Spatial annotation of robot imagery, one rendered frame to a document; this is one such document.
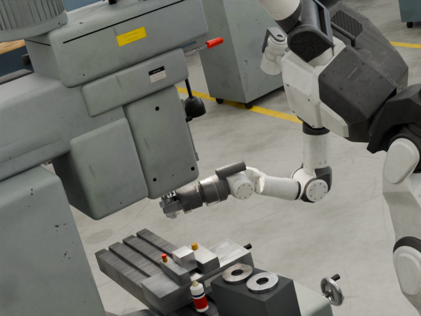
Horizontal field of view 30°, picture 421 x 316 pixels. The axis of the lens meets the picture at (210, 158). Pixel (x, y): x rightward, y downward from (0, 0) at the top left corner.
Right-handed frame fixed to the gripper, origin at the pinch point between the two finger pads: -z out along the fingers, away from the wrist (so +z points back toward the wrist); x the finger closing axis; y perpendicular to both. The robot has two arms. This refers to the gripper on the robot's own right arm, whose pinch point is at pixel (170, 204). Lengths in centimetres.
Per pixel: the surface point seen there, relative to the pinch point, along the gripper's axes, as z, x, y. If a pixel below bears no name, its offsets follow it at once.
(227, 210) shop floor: 58, -240, 124
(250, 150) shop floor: 104, -330, 124
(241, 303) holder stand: 7.0, 41.8, 16.8
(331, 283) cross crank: 50, -14, 57
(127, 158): -9.5, 15.7, -24.8
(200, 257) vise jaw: 4.5, 1.0, 20.8
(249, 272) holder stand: 12.4, 35.7, 11.9
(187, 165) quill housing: 7.7, 8.1, -14.1
